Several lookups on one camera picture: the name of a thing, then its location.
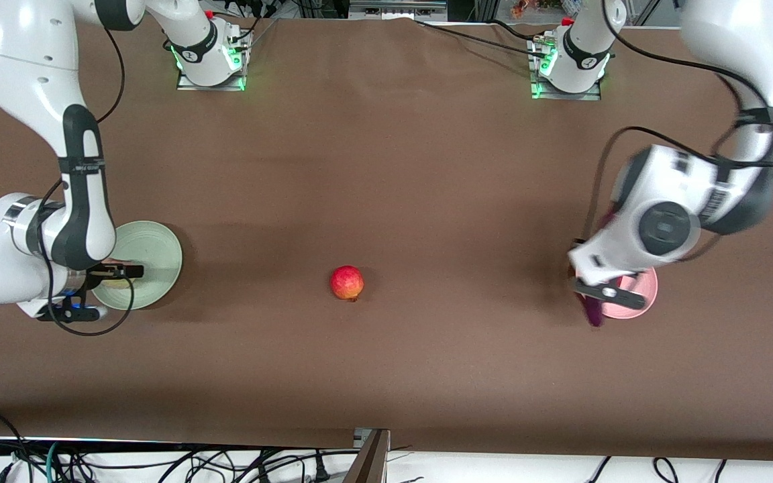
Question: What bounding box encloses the red apple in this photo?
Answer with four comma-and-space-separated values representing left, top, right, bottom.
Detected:
330, 266, 365, 303

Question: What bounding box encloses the pink round plate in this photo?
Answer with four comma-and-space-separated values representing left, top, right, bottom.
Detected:
591, 265, 658, 320

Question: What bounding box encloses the light green round plate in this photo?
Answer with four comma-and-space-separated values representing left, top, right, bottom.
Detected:
91, 221, 183, 311

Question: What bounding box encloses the brown table cover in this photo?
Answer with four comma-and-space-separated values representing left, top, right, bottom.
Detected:
0, 10, 773, 462

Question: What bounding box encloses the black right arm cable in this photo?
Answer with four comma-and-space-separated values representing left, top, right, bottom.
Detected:
36, 27, 146, 336

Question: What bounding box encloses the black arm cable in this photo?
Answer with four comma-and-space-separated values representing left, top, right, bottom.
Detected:
571, 0, 773, 246
36, 27, 146, 336

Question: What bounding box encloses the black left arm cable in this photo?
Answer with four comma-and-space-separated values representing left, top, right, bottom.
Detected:
571, 0, 773, 246

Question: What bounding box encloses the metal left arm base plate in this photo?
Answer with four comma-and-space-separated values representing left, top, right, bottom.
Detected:
529, 37, 603, 101

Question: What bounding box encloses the teal cable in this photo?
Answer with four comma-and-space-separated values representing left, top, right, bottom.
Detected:
44, 441, 66, 483

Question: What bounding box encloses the black cable on table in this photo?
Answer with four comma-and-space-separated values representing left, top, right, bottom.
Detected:
415, 19, 543, 56

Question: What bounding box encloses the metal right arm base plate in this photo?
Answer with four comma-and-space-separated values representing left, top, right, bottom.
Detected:
176, 70, 248, 92

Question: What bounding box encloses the brown post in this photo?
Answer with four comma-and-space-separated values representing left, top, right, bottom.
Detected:
343, 429, 392, 483

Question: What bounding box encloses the aluminium frame equipment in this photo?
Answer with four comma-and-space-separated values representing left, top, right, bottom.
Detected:
348, 0, 449, 19

